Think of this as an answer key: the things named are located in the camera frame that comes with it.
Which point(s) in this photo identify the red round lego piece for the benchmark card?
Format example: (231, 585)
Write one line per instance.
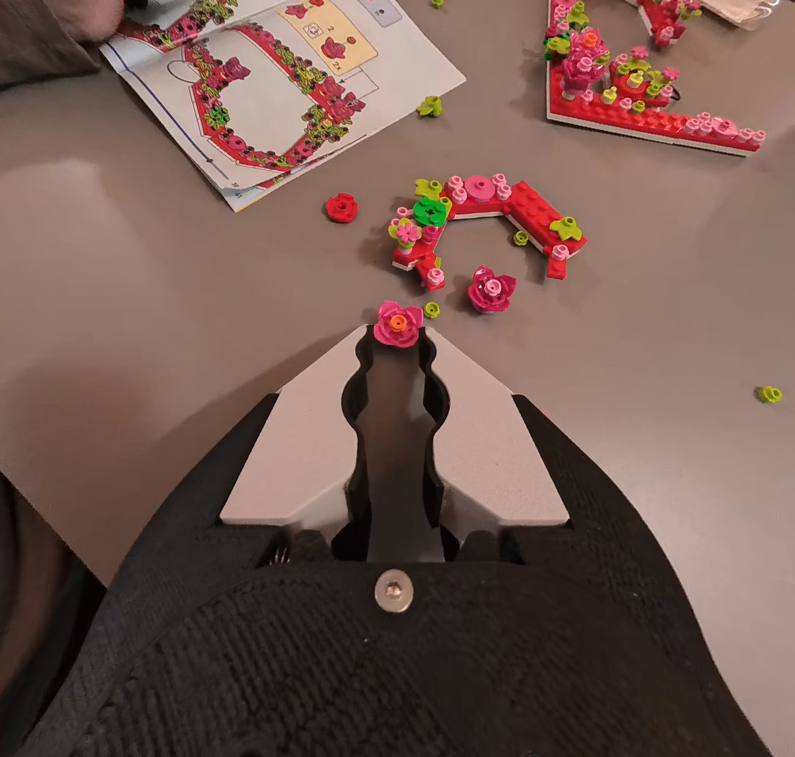
(341, 208)

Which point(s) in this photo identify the magenta lego rose pink centre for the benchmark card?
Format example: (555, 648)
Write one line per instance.
(490, 288)

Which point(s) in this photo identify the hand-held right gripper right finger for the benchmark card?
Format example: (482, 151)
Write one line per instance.
(490, 452)

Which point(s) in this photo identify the lime lego leaf piece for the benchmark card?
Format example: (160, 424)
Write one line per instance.
(430, 106)

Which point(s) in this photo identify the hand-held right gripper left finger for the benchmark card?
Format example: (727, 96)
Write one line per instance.
(292, 452)

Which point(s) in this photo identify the red arched lego assembly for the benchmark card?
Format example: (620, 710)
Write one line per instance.
(534, 207)

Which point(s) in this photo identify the magenta lego rose orange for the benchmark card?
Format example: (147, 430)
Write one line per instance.
(397, 325)

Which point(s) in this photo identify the person's left forearm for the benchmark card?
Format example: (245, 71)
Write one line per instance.
(31, 24)

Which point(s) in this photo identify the lego instruction booklet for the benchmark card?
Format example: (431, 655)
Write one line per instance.
(397, 61)

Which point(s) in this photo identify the large red lego heart assembly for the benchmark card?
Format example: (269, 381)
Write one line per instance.
(621, 117)

